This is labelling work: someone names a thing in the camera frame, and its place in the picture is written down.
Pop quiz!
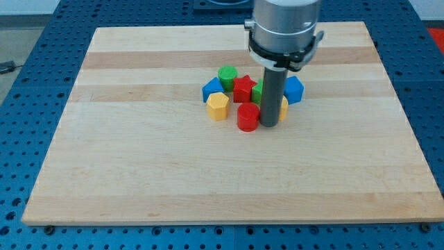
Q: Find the red star block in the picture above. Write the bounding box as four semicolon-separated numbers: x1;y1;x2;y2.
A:
233;75;257;103

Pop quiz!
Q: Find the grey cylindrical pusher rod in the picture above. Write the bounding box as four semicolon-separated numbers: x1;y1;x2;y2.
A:
259;68;288;127

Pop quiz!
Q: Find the green cylinder block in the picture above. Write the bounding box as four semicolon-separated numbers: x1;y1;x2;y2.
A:
218;65;238;92

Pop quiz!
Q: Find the red cylinder block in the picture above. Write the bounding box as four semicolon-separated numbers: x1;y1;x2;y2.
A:
237;103;260;132

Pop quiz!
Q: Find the yellow block behind rod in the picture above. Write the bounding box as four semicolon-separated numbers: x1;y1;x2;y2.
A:
278;96;289;122

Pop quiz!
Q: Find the black device on floor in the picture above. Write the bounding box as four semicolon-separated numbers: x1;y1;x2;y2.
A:
0;60;16;74

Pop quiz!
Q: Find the blue pentagon block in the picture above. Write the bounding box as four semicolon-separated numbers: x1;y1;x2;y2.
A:
284;76;305;105

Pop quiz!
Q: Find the wooden board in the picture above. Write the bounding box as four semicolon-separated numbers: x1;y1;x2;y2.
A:
22;22;443;226

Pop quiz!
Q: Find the blue triangular block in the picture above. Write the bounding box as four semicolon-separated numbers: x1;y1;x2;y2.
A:
201;77;225;103

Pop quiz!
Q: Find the green star block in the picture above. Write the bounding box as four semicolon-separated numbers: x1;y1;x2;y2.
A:
250;78;263;106

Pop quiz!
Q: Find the yellow hexagon block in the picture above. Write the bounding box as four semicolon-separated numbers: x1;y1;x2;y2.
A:
206;92;230;121

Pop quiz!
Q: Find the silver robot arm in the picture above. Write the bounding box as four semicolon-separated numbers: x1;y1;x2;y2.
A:
244;0;324;127

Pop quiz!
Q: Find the red object at right edge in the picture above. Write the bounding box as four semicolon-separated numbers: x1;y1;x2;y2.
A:
427;28;444;53

